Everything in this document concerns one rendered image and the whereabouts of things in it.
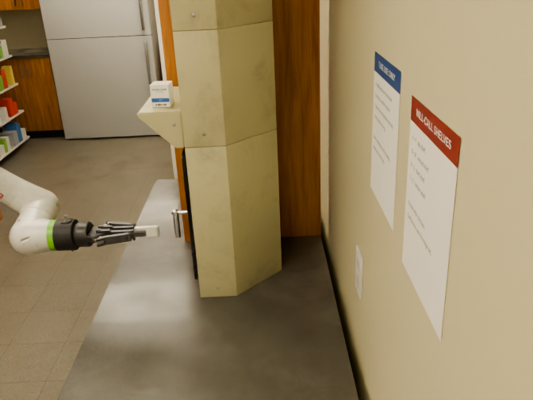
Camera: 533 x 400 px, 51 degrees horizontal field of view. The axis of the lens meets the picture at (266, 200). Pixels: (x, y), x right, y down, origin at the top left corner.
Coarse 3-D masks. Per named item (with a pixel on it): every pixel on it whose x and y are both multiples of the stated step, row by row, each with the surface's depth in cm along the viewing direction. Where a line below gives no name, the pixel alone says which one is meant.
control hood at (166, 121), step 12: (144, 108) 151; (156, 108) 150; (168, 108) 150; (180, 108) 149; (144, 120) 147; (156, 120) 147; (168, 120) 147; (180, 120) 147; (156, 132) 148; (168, 132) 148; (180, 132) 148; (180, 144) 150
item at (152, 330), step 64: (128, 256) 194; (320, 256) 188; (128, 320) 160; (192, 320) 158; (256, 320) 157; (320, 320) 156; (64, 384) 136; (128, 384) 135; (192, 384) 134; (256, 384) 133; (320, 384) 132
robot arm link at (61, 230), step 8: (64, 216) 163; (56, 224) 162; (64, 224) 162; (72, 224) 163; (56, 232) 161; (64, 232) 161; (72, 232) 162; (56, 240) 161; (64, 240) 161; (72, 240) 162; (56, 248) 163; (64, 248) 163; (72, 248) 163
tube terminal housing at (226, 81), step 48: (192, 48) 140; (240, 48) 145; (192, 96) 145; (240, 96) 149; (192, 144) 150; (240, 144) 154; (192, 192) 155; (240, 192) 159; (240, 240) 164; (240, 288) 169
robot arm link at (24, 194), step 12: (0, 168) 167; (0, 180) 165; (12, 180) 167; (24, 180) 171; (0, 192) 165; (12, 192) 167; (24, 192) 168; (36, 192) 171; (48, 192) 174; (12, 204) 168; (24, 204) 169; (36, 204) 169; (48, 204) 171
